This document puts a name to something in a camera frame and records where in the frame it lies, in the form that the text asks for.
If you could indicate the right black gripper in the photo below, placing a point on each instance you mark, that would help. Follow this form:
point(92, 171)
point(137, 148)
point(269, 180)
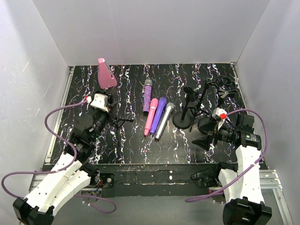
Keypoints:
point(214, 132)

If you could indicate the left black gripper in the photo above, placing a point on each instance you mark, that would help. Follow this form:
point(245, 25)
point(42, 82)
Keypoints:
point(108, 106)

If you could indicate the black tripod mic stand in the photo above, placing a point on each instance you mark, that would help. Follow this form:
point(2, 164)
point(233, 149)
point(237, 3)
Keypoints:
point(117, 124)

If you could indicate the glitter purple microphone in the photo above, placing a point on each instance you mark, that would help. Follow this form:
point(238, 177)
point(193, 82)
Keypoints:
point(147, 96)

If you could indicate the pink microphone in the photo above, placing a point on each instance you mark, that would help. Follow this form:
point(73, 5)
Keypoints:
point(151, 114)

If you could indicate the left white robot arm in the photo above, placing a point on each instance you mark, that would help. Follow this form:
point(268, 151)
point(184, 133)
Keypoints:
point(83, 138)

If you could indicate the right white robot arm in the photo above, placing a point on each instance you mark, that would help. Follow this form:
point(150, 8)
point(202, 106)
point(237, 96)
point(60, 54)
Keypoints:
point(242, 189)

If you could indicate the black round-base stand right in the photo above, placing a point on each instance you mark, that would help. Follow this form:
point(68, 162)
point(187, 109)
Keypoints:
point(206, 98)

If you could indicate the black round-base stand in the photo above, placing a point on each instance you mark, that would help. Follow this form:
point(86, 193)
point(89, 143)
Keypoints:
point(182, 120)
point(206, 98)

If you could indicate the black round-base stand left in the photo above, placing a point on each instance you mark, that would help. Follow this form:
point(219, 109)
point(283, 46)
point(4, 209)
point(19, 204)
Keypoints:
point(182, 120)

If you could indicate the pink metronome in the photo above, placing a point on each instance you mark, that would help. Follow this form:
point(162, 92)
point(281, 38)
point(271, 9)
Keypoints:
point(106, 78)

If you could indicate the silver microphone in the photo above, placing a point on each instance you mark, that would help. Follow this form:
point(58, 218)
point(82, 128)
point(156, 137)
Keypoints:
point(164, 120)

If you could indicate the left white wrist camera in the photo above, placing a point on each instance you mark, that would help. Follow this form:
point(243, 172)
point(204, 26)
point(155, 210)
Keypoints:
point(99, 101)

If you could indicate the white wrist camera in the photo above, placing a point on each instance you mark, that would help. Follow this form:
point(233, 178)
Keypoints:
point(219, 115)
point(99, 101)

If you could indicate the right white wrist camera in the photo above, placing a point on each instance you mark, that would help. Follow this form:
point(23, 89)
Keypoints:
point(219, 115)

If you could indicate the black tripod stand with ring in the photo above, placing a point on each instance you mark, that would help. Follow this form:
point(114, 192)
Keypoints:
point(226, 88)

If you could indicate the left aluminium rail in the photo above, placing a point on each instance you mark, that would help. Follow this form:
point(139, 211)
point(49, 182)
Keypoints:
point(58, 112)

